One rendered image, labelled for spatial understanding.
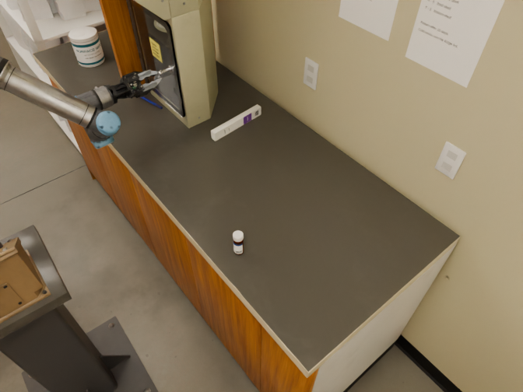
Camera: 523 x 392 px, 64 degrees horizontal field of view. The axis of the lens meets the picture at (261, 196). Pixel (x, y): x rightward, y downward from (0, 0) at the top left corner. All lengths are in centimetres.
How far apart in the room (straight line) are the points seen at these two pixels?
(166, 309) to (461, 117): 170
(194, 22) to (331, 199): 79
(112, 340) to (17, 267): 113
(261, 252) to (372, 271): 35
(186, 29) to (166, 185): 56
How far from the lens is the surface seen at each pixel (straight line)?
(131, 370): 225
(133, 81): 163
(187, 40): 161
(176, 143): 173
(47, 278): 145
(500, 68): 126
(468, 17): 126
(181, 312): 233
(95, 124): 145
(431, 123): 142
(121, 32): 191
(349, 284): 132
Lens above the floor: 206
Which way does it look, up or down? 49 degrees down
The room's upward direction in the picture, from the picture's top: 1 degrees clockwise
